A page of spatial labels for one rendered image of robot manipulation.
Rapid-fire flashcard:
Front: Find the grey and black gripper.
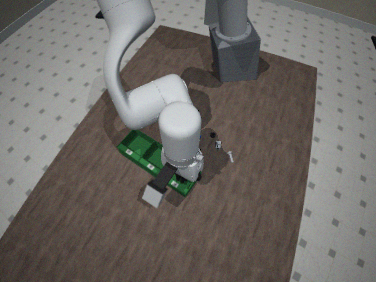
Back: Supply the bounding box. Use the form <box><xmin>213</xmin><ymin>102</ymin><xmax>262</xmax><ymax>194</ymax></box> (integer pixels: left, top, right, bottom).
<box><xmin>161</xmin><ymin>148</ymin><xmax>204</xmax><ymax>184</ymax></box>

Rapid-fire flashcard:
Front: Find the green rack of bins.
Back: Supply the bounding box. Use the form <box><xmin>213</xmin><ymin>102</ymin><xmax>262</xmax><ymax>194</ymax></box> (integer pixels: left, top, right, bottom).
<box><xmin>117</xmin><ymin>130</ymin><xmax>196</xmax><ymax>197</ymax></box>

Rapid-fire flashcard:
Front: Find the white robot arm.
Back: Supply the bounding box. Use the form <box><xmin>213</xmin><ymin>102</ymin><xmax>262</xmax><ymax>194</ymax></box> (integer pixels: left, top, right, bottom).
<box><xmin>97</xmin><ymin>0</ymin><xmax>251</xmax><ymax>208</ymax></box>

